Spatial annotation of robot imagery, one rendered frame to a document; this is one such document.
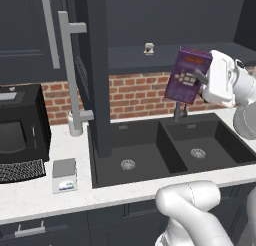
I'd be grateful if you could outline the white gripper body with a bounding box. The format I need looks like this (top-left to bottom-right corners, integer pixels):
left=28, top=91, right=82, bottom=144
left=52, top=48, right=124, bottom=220
left=201, top=49, right=240, bottom=109

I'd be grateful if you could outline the purple cereal box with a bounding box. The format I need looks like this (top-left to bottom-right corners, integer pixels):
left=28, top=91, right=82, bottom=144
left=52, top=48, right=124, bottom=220
left=164, top=46, right=214, bottom=105

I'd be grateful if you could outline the open dark cabinet door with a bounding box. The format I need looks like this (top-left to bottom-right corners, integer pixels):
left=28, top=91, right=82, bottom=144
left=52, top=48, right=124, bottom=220
left=73, top=0, right=113, bottom=159

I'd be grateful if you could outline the dark base cabinet door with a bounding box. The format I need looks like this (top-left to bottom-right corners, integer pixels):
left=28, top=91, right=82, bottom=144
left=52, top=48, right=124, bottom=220
left=86, top=200, right=169, bottom=246

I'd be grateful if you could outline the grey digital scale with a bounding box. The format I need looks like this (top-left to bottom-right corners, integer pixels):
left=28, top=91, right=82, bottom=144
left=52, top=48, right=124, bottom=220
left=51, top=157, right=79, bottom=195

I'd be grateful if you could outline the closed dark cabinet door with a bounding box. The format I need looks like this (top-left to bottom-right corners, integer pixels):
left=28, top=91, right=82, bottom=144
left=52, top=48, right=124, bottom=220
left=0, top=0, right=69, bottom=85

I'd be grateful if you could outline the dark grey tap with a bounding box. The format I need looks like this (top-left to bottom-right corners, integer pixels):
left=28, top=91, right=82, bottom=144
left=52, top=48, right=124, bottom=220
left=172, top=101, right=188, bottom=123

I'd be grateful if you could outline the small beige shelf item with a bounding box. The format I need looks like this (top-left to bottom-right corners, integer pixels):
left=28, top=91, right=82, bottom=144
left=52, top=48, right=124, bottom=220
left=143, top=42, right=155, bottom=55

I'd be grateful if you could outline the black double sink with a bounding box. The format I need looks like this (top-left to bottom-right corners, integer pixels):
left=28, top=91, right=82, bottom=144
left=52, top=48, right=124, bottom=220
left=87, top=112, right=256, bottom=190

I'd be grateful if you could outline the white cylindrical jar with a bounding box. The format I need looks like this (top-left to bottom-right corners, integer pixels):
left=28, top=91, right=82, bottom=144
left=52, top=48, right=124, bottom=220
left=67, top=111, right=84, bottom=138

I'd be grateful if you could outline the black microwave oven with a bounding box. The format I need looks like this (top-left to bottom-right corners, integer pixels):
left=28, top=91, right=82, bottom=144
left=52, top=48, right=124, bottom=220
left=0, top=83, right=52, bottom=165

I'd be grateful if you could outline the black mesh panel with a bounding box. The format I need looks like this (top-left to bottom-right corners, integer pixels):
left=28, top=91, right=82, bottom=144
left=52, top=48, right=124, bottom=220
left=0, top=158, right=47, bottom=185

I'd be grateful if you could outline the dark drawer front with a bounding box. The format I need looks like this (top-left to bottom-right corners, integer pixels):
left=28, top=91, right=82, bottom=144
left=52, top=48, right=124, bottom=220
left=0, top=210, right=90, bottom=246

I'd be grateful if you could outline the dark wall cabinet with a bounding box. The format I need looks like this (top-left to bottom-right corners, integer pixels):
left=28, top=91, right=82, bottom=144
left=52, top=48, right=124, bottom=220
left=105, top=0, right=256, bottom=76

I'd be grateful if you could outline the long grey door handle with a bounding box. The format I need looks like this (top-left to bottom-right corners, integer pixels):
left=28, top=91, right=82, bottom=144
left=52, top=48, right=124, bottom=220
left=57, top=10, right=95, bottom=132

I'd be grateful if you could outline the grey bar door handle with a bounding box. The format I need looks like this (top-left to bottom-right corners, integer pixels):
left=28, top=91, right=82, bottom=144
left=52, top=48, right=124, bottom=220
left=40, top=0, right=61, bottom=70

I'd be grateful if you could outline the grey drawer handle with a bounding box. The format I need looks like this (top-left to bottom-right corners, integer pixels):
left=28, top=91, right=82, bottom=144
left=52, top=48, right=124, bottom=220
left=14, top=220, right=47, bottom=239

